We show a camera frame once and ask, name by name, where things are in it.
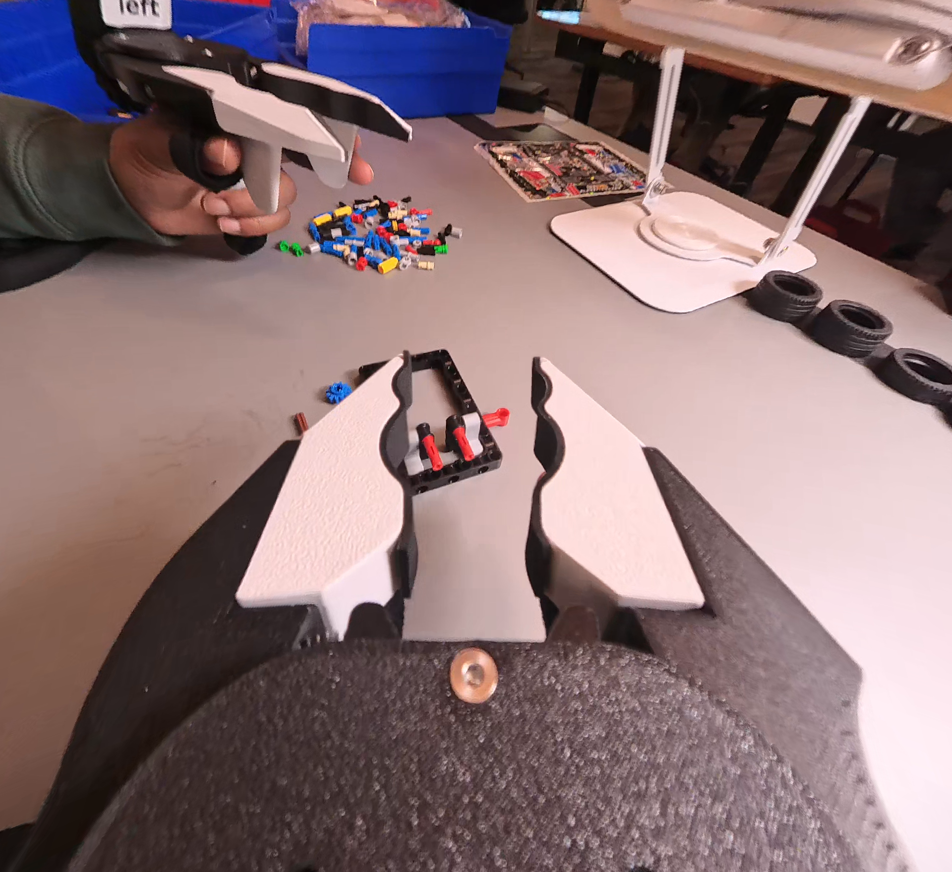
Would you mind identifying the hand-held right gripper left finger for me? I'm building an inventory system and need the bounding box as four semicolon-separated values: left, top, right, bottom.
237;350;419;641

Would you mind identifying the wooden edged table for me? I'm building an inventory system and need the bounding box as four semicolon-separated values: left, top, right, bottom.
535;12;952;122

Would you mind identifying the pile of small lego pieces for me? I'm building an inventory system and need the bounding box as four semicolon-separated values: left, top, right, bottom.
279;195;464;275

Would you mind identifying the empty blue plastic bin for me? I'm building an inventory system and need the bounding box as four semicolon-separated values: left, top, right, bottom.
0;0;280;123

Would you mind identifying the lego sticker sheet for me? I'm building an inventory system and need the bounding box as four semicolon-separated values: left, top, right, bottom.
476;139;650;203

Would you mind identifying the clear plastic bag of parts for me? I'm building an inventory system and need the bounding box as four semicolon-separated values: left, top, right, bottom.
294;0;470;55

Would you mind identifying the person's left forearm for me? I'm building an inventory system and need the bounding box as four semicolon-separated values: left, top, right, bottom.
0;94;183;248

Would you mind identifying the blue plastic bin with bag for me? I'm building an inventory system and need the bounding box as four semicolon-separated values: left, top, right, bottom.
271;0;514;120

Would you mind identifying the person's left hand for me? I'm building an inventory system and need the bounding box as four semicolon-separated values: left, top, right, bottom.
110;117;375;238

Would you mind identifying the white book stand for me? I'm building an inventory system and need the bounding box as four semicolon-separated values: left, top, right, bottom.
550;0;952;313

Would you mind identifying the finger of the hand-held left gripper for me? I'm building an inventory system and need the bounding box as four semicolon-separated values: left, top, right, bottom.
162;64;348;164
260;63;413;142

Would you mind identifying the black lego frame assembly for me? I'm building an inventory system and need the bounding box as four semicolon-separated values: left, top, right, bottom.
359;349;513;495

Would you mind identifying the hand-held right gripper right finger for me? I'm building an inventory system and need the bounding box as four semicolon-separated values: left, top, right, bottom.
525;356;706;641

